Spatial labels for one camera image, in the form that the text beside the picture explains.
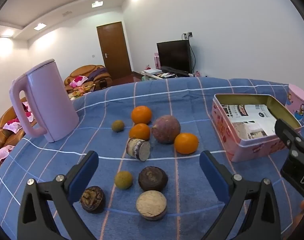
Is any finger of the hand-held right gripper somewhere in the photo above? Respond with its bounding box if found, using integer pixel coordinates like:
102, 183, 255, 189
275, 119, 304, 161

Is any pink cartoon paper cup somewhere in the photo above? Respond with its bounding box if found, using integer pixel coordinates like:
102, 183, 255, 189
285, 84, 304, 122

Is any purple passion fruit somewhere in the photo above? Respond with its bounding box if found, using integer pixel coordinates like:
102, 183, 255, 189
152, 115, 181, 144

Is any orange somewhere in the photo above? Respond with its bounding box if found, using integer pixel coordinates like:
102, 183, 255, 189
129, 123, 151, 141
131, 105, 152, 125
174, 133, 199, 155

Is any orange leather sofa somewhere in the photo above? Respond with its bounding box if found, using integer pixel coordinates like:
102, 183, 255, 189
0, 97, 38, 180

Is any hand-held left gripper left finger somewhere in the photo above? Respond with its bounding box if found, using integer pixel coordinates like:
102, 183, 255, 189
17, 150, 99, 240

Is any black television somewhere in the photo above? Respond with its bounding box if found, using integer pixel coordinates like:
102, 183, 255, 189
156, 40, 193, 74

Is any dried brown mangosteen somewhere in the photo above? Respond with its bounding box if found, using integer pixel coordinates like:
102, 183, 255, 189
80, 186, 106, 214

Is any low table with snacks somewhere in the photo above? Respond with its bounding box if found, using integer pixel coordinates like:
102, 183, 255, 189
68, 84, 95, 99

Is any pink electric kettle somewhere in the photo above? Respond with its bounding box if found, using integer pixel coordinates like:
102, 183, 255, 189
9, 59, 79, 143

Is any blue checked cloth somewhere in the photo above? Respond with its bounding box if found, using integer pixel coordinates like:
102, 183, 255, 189
0, 76, 304, 240

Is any pink tin box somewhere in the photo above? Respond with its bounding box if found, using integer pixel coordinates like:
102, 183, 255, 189
212, 94, 302, 162

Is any dark brown water chestnut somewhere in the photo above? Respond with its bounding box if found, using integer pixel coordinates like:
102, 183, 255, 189
138, 166, 168, 192

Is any cut taro chunk striped skin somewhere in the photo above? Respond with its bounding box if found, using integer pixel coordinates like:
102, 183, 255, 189
126, 137, 151, 161

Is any small green-brown longan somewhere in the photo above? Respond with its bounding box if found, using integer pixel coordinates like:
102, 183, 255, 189
114, 171, 134, 189
111, 120, 125, 133

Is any pink floral cushion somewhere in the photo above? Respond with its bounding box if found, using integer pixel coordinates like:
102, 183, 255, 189
69, 76, 89, 87

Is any brown wooden door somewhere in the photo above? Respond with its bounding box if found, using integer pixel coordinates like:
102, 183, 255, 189
96, 21, 132, 79

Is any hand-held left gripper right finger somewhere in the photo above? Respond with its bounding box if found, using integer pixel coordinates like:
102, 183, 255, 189
199, 150, 282, 240

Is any cut taro chunk dark skin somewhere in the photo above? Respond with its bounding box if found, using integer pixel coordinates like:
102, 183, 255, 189
136, 190, 167, 221

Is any white television stand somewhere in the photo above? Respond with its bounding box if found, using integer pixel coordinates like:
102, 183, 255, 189
141, 69, 192, 80

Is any orange leather armchair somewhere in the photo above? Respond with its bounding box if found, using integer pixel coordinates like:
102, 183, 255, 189
64, 65, 113, 93

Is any black television cable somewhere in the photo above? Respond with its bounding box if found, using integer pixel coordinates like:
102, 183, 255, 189
189, 39, 196, 73

